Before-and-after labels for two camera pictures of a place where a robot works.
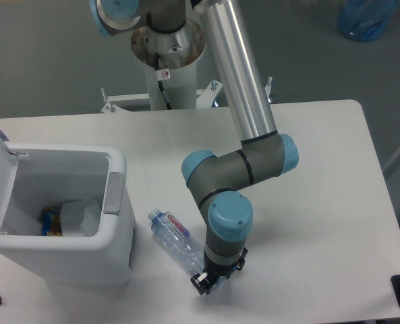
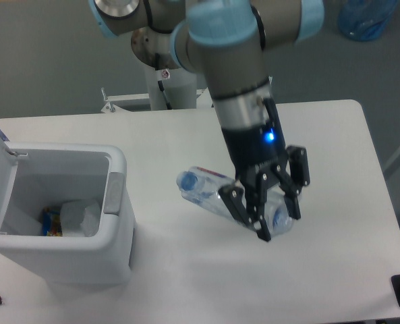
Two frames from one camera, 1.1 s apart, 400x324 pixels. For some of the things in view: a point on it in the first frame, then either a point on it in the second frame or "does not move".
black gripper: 202,283 → 255,150
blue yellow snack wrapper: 51,222 does not move
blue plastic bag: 365,20 does not move
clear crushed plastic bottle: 174,235 → 204,185
